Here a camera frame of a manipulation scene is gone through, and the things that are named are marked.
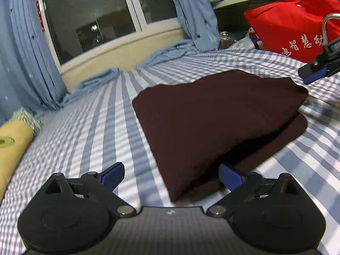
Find white framed window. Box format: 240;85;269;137
34;0;179;65

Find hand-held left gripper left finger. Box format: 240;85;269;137
42;162;137;217

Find blue star print curtain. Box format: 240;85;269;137
0;0;120;124
136;0;221;68

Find red window sticker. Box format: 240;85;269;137
36;0;46;33

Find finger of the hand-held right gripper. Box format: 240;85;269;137
298;54;340;85

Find yellow pillow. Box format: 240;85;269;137
0;120;35;203

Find beige window sill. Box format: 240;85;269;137
59;18;192;92

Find green checked cloth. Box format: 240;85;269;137
5;107;43;134

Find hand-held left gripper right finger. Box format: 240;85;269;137
207;164;306;218

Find maroon printed t-shirt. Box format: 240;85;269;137
132;69;309;203

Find red fabric bag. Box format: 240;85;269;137
244;0;340;61

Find blue white striped bed sheet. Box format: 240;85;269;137
0;39;340;255

